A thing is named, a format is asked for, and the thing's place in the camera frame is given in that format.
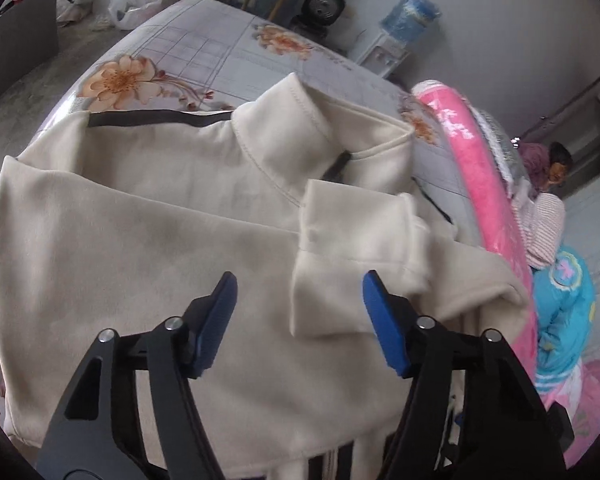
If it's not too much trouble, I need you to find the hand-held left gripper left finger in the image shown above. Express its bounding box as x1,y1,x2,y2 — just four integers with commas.
37,271,239,480

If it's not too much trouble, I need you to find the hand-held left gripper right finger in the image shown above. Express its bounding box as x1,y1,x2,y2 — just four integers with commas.
362,270,567,480

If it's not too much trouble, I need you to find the beige zip jacket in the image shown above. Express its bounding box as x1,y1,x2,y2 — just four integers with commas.
0,72,532,480

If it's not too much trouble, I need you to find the pink floral fleece blanket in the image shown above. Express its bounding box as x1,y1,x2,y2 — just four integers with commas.
412,80,600,468

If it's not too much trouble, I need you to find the blue printed fleece blanket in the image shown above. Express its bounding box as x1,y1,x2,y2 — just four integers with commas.
532,245,597,387

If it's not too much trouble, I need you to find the pink checked cloth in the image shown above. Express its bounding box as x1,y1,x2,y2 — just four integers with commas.
512,180,567,269

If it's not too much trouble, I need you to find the grey lace-trimmed pillow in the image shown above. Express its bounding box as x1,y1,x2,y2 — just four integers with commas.
472,107,531,196

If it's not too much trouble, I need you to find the white water dispenser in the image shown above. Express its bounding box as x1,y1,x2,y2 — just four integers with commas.
357,35,411,79

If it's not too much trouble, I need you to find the grey plaid floral bed sheet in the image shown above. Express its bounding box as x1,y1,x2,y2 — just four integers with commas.
0,0,487,421

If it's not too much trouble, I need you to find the blue water bottle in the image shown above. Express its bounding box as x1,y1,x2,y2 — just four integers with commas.
381,0,442,54

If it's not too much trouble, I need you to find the black table fan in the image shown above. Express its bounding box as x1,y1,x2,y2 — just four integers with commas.
291,0,346,44

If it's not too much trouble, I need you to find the white plastic bag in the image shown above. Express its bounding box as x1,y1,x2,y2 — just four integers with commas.
109,0,181,30

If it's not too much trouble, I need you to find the dark grey board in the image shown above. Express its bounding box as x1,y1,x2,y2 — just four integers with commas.
0,0,61,79

